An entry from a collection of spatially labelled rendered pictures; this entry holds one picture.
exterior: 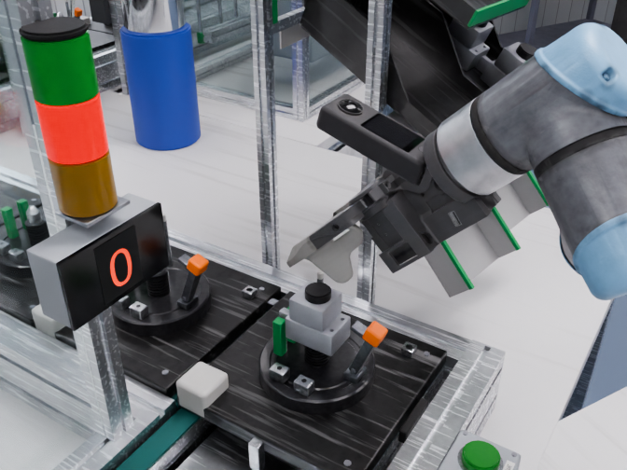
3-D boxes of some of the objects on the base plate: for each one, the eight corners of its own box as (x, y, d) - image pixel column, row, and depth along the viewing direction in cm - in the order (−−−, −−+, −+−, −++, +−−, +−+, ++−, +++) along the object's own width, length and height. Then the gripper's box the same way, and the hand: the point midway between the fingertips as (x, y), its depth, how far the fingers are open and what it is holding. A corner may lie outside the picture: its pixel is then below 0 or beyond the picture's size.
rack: (461, 239, 130) (533, -295, 88) (369, 350, 104) (407, -334, 62) (363, 209, 140) (384, -285, 97) (256, 304, 114) (221, -316, 71)
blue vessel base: (214, 133, 171) (204, 23, 157) (171, 157, 160) (157, 40, 146) (166, 120, 178) (153, 13, 164) (122, 142, 167) (104, 29, 153)
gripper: (466, 244, 56) (312, 327, 70) (523, 172, 66) (379, 258, 81) (400, 158, 55) (259, 260, 70) (469, 101, 66) (334, 200, 80)
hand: (313, 235), depth 74 cm, fingers open, 8 cm apart
